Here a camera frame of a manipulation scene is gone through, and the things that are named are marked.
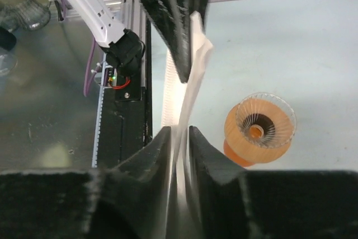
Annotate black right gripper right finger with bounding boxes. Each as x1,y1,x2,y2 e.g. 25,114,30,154
189,126,357,238

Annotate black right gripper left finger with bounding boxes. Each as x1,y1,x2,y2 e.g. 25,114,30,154
1,127,171,238

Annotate orange carafe with wooden collar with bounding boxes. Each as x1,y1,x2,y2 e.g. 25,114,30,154
223,93,296,167

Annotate clear glass dripper cone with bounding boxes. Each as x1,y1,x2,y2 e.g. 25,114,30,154
235,92,296,149

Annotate white paper coffee filter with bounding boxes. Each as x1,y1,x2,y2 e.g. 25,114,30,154
161,11,213,238

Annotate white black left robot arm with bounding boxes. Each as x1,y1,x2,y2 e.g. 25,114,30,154
67,0,209,83

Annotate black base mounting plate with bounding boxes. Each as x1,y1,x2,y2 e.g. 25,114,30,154
96,20,153,168

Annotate glass pitcher in background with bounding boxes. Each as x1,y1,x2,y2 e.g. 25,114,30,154
1,0,51,32

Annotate white slotted cable duct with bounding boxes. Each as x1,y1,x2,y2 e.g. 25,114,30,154
92,62,106,168

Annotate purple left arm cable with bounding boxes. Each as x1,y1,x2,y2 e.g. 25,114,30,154
57,0,98,97

